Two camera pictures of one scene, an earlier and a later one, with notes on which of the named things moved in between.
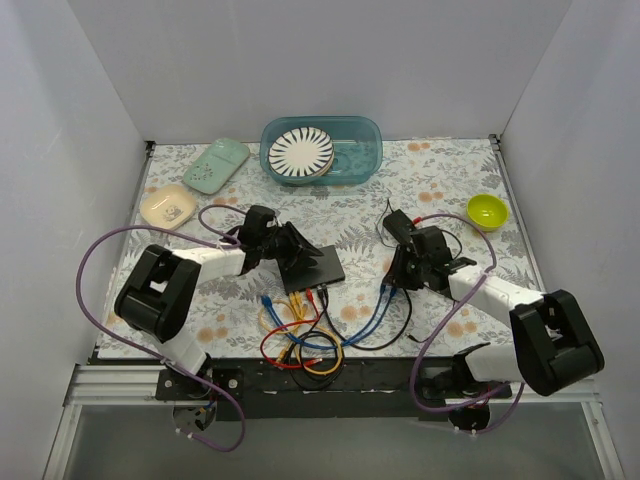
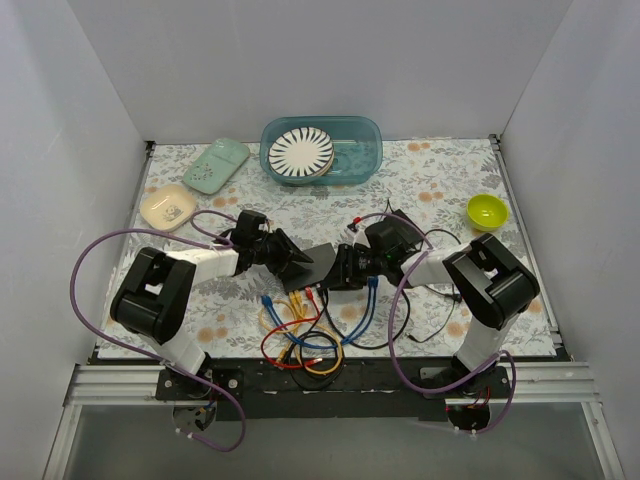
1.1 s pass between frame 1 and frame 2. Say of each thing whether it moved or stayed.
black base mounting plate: stayed
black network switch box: stayed
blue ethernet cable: moved
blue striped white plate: stayed
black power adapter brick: stayed
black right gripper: moved
